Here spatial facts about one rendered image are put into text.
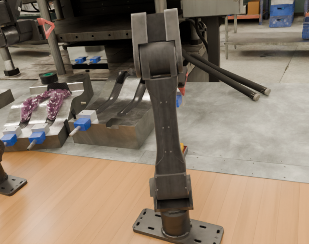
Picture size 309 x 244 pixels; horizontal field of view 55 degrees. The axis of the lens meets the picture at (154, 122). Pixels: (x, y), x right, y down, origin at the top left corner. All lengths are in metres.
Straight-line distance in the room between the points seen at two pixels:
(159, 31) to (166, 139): 0.22
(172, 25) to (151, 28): 0.06
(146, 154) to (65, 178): 0.26
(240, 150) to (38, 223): 0.61
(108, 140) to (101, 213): 0.32
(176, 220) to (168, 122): 0.21
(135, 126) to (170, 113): 0.39
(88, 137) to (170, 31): 0.60
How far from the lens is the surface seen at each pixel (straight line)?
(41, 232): 0.81
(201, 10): 1.66
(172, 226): 0.66
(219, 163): 0.89
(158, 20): 0.62
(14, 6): 1.05
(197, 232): 0.70
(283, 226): 0.74
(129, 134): 0.97
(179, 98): 0.97
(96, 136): 1.05
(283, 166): 0.90
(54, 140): 1.11
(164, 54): 0.56
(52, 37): 2.00
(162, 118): 0.57
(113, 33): 1.80
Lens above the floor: 1.33
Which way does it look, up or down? 27 degrees down
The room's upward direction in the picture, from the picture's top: 8 degrees counter-clockwise
